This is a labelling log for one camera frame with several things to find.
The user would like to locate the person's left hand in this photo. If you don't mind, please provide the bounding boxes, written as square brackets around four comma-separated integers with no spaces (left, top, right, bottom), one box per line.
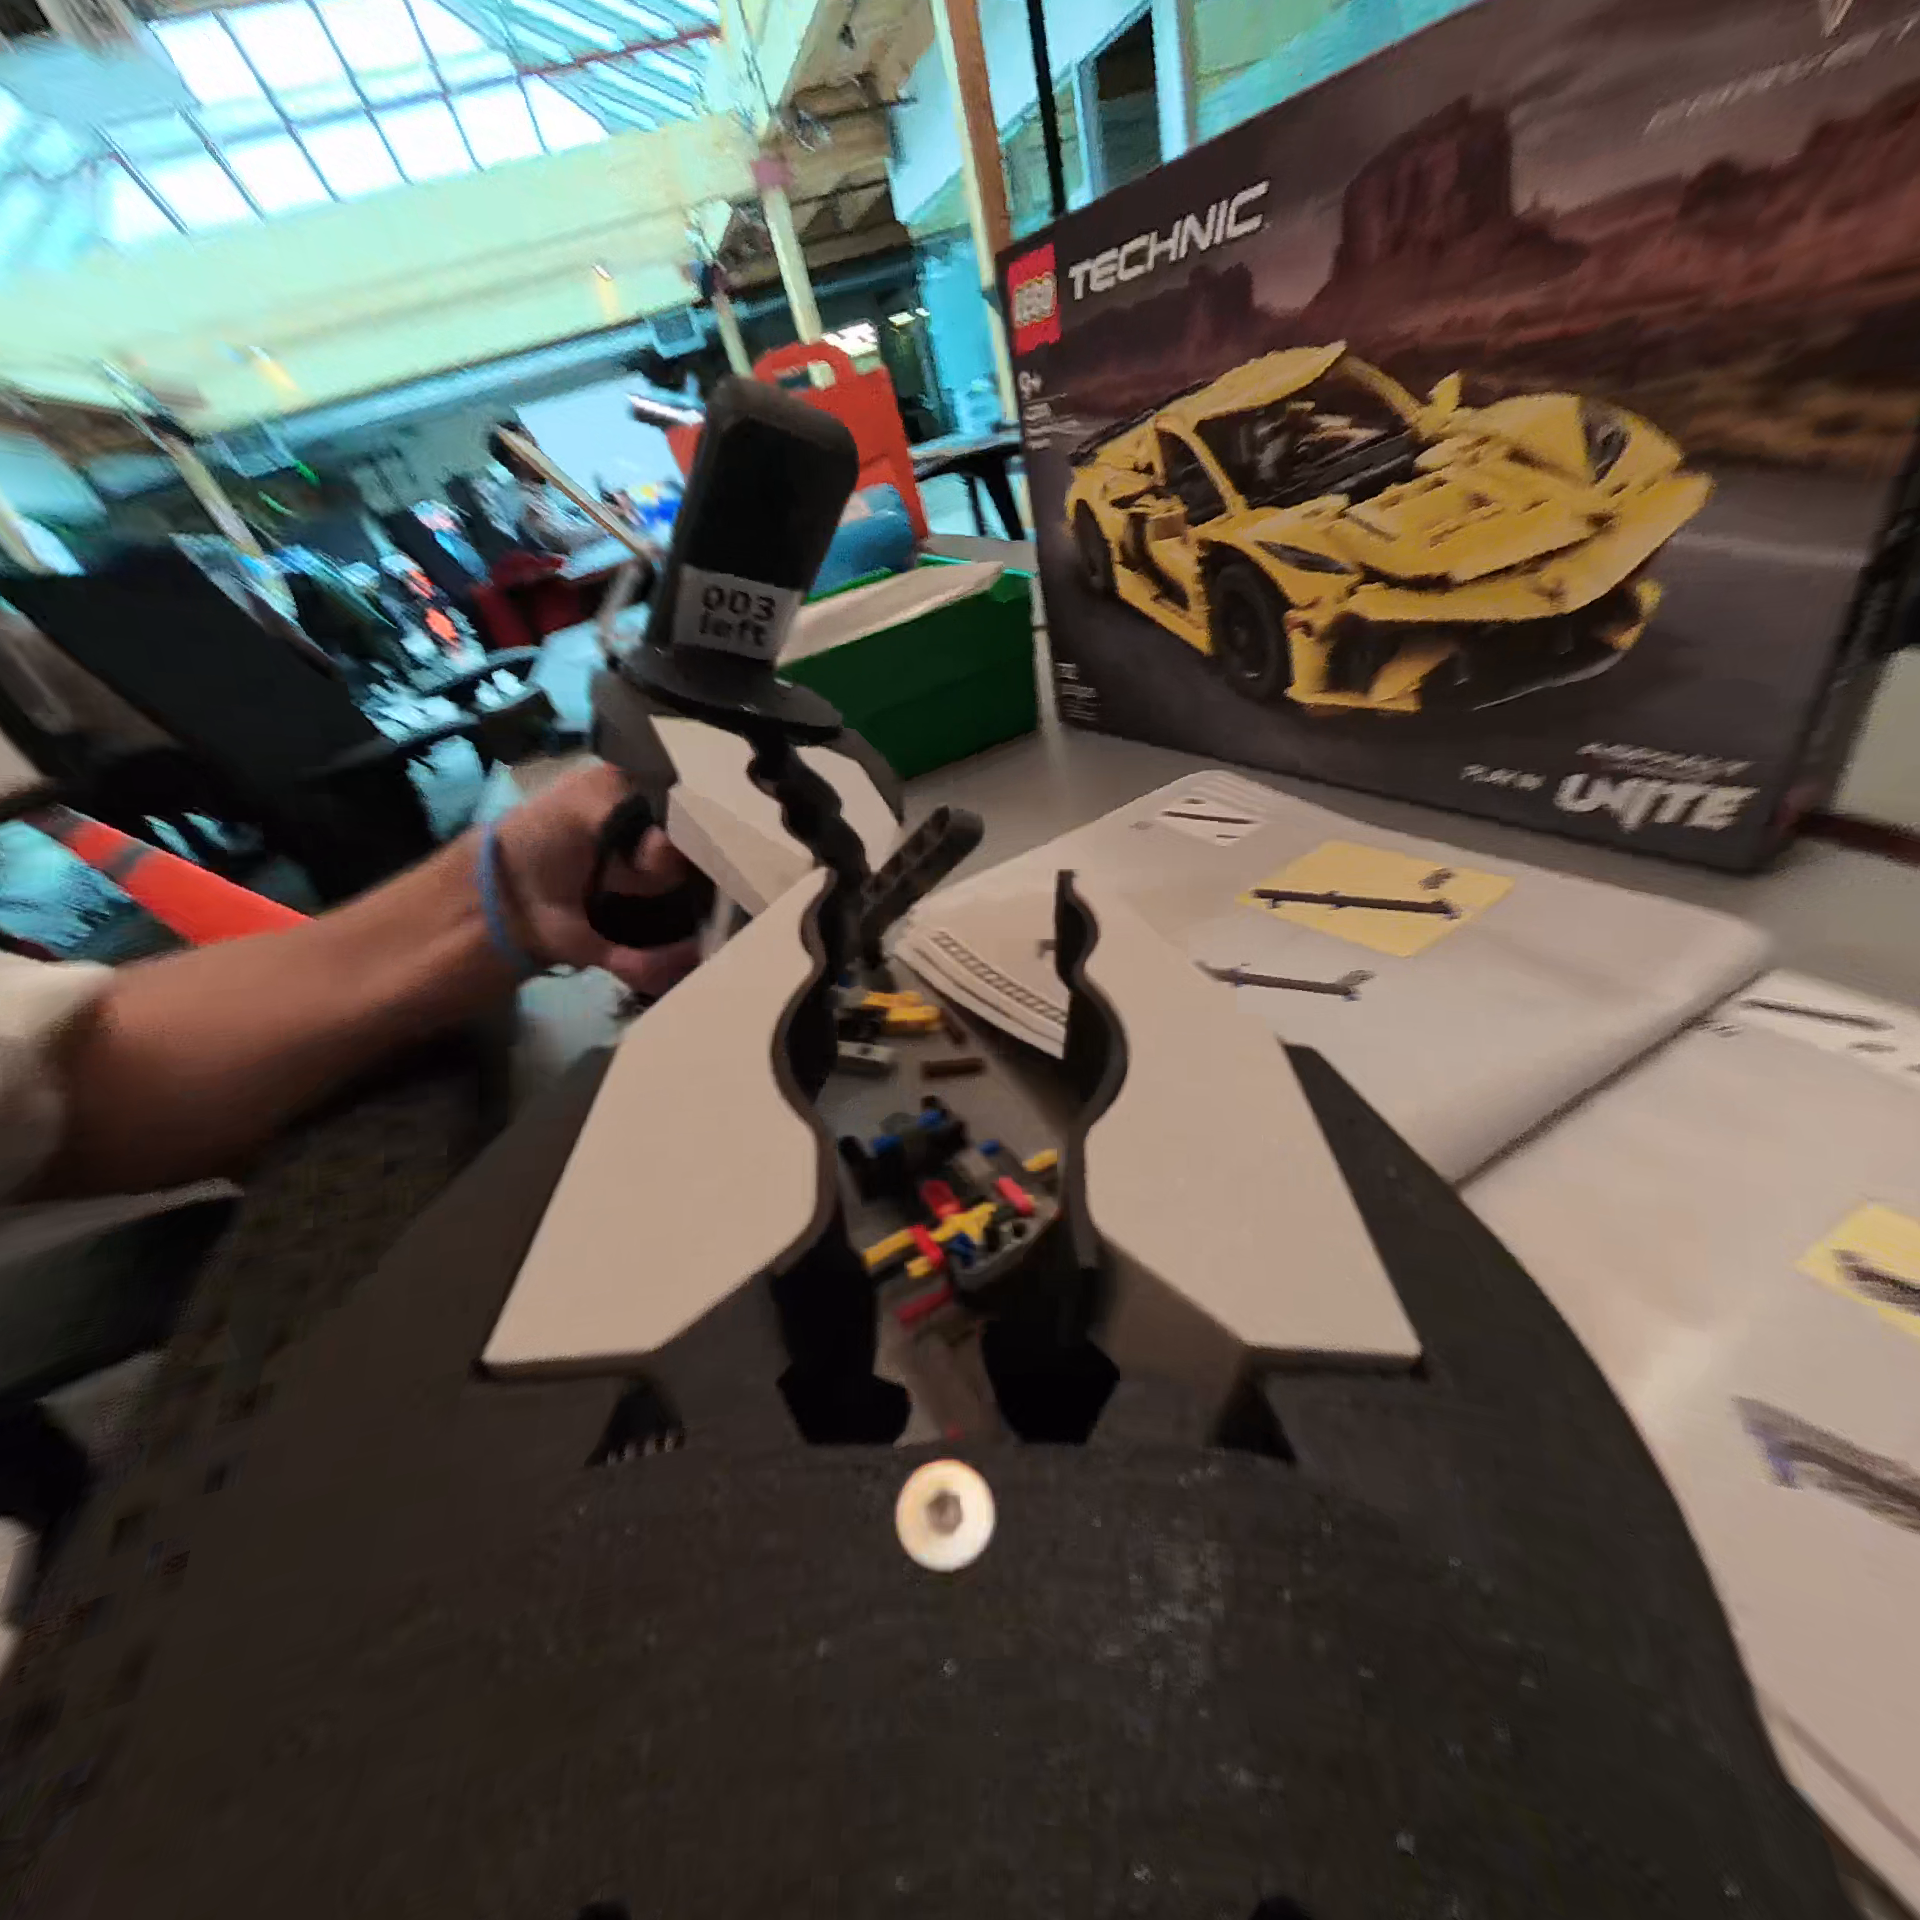
[511,763,723,1002]

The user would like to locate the orange traffic cone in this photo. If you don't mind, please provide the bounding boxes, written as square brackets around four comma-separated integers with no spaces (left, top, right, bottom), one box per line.
[48,811,309,939]

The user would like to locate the long dark grey lego beam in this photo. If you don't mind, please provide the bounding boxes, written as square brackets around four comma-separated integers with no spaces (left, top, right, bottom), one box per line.
[863,805,987,971]

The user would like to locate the orange felt bag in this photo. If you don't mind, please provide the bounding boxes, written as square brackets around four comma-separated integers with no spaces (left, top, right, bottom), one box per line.
[752,342,928,532]

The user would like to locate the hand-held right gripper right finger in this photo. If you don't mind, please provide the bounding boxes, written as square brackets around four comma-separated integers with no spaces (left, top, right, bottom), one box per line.
[1054,869,1426,1445]

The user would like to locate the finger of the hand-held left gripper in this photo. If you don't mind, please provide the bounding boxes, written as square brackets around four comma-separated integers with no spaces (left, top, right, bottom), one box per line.
[658,714,843,925]
[749,734,907,961]

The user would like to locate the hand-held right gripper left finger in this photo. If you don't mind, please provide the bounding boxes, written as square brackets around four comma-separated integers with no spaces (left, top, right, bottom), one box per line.
[478,866,843,1440]

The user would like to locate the person's left forearm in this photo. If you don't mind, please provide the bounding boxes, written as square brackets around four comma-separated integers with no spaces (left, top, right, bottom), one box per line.
[62,879,505,1201]

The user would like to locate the black office chair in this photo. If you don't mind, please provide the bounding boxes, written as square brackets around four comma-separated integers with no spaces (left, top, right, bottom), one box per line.
[0,563,530,890]

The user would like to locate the light blue roll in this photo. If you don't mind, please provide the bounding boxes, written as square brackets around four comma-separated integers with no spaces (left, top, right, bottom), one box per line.
[831,504,922,596]

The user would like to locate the open instruction booklet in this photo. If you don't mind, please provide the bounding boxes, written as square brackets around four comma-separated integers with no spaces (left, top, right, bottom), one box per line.
[901,772,1920,1920]

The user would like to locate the lego set box yellow car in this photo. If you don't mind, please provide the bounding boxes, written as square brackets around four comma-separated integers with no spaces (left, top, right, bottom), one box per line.
[993,0,1920,875]

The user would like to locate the partly built lego chassis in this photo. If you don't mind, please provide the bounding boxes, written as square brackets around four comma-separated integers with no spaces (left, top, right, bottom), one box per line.
[831,977,1073,1328]

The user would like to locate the green plastic bin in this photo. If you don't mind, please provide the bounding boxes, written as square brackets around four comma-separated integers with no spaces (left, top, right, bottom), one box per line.
[781,557,1039,784]

